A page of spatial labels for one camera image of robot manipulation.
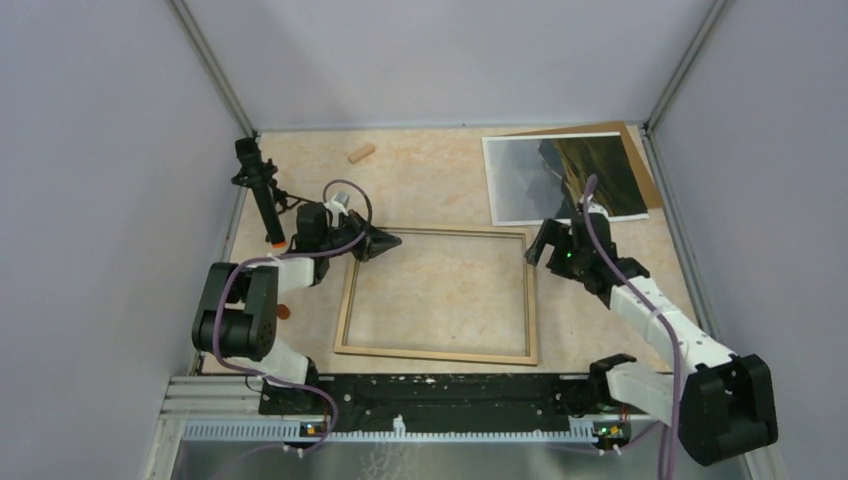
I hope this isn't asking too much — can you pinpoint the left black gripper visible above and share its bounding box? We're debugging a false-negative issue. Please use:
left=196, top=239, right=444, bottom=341
left=319, top=209, right=401, bottom=262

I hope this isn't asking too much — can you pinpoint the landscape photo print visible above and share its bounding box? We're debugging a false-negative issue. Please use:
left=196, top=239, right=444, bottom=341
left=482, top=133, right=652, bottom=226

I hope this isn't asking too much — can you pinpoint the wooden picture frame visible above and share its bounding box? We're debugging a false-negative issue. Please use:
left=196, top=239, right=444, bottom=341
left=334, top=225, right=539, bottom=366

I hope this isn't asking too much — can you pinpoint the brown cardboard backing board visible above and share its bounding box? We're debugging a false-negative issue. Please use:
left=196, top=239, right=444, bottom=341
left=512, top=121, right=664, bottom=209

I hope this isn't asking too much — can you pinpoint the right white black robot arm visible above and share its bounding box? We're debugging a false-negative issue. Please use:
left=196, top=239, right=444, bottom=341
left=525, top=211, right=779, bottom=466

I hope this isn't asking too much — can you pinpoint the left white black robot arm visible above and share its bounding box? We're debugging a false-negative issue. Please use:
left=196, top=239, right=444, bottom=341
left=191, top=201, right=402, bottom=414

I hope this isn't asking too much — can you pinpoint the small wooden cylinder block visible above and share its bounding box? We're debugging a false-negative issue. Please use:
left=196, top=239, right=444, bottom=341
left=346, top=143, right=376, bottom=164

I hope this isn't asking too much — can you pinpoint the small round brown disc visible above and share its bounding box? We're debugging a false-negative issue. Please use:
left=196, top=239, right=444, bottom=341
left=276, top=304, right=291, bottom=320

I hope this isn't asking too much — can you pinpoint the black mini tripod orange tip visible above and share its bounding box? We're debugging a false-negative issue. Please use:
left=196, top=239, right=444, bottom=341
left=231, top=137, right=313, bottom=248

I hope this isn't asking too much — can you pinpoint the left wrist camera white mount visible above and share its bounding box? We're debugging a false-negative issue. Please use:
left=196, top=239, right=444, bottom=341
left=324, top=191, right=350, bottom=224

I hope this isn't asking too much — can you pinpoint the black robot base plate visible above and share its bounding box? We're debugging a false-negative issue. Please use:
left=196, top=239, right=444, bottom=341
left=258, top=373, right=625, bottom=434

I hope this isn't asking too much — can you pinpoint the white toothed cable duct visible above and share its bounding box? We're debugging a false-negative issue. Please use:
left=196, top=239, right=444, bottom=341
left=182, top=416, right=597, bottom=444

